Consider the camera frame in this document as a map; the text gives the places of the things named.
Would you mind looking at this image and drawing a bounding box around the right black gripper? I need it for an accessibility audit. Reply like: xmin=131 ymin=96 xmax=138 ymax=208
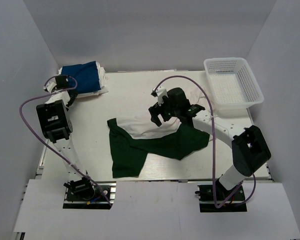
xmin=149 ymin=93 xmax=181 ymax=127

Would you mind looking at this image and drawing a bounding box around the blue t shirt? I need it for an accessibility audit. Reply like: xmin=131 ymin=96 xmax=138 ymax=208
xmin=61 ymin=61 xmax=101 ymax=94

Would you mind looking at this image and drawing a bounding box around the white green raglan t shirt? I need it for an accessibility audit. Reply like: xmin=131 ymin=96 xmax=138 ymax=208
xmin=107 ymin=111 xmax=210 ymax=179

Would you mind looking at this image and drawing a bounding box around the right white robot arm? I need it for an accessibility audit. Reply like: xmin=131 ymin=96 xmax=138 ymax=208
xmin=148 ymin=87 xmax=271 ymax=200

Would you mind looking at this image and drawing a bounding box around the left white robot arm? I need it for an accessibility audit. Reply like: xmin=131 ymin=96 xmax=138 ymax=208
xmin=36 ymin=75 xmax=88 ymax=187

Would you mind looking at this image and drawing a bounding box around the white plastic basket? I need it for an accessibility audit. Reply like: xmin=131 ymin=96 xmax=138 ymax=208
xmin=203 ymin=57 xmax=264 ymax=111

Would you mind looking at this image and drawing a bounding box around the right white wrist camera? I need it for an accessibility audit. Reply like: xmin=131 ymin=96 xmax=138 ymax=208
xmin=151 ymin=86 xmax=168 ymax=106

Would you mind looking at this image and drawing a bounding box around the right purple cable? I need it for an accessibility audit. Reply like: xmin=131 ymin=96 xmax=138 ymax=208
xmin=152 ymin=75 xmax=257 ymax=209

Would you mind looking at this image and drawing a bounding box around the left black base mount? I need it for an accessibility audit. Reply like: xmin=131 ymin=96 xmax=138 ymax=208
xmin=62 ymin=178 xmax=116 ymax=210

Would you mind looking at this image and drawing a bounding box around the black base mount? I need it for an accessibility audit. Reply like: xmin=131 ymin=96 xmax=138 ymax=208
xmin=62 ymin=178 xmax=116 ymax=210
xmin=194 ymin=183 xmax=248 ymax=214

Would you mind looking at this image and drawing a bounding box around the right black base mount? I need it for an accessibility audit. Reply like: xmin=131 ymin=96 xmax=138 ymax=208
xmin=194 ymin=183 xmax=248 ymax=214

